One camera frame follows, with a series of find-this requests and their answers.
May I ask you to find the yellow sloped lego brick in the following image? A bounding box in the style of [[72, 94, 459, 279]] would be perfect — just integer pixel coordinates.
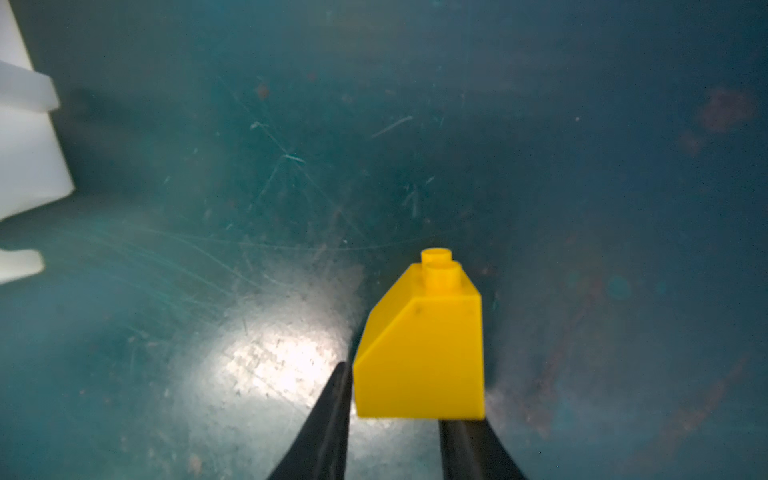
[[353, 248, 485, 420]]

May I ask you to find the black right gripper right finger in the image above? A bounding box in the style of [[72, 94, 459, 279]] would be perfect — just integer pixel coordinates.
[[439, 419, 527, 480]]

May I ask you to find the white three-compartment bin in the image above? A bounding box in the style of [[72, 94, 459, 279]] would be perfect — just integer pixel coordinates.
[[0, 0, 77, 286]]

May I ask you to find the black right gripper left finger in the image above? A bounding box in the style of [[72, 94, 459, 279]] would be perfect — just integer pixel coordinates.
[[268, 362, 353, 480]]

